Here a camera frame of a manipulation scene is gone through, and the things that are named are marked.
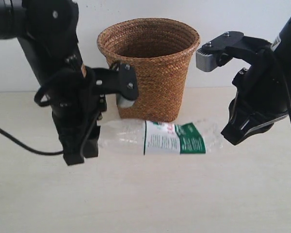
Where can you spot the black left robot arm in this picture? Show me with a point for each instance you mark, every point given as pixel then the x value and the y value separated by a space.
pixel 46 30

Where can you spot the brown woven basket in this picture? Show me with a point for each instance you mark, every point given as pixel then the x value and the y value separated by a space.
pixel 160 50

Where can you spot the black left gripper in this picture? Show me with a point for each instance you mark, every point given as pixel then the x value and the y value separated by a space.
pixel 75 104

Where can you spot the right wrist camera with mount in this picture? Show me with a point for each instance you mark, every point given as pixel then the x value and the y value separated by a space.
pixel 222 49

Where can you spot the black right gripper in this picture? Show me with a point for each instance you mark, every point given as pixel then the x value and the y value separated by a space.
pixel 262 91

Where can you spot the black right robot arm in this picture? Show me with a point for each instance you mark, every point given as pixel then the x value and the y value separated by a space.
pixel 263 91

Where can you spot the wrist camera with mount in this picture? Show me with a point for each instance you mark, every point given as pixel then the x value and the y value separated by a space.
pixel 222 49
pixel 119 79

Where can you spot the clear plastic water bottle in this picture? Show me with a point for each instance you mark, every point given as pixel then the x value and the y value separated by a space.
pixel 145 137

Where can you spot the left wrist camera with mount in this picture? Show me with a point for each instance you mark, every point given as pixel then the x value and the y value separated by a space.
pixel 119 79

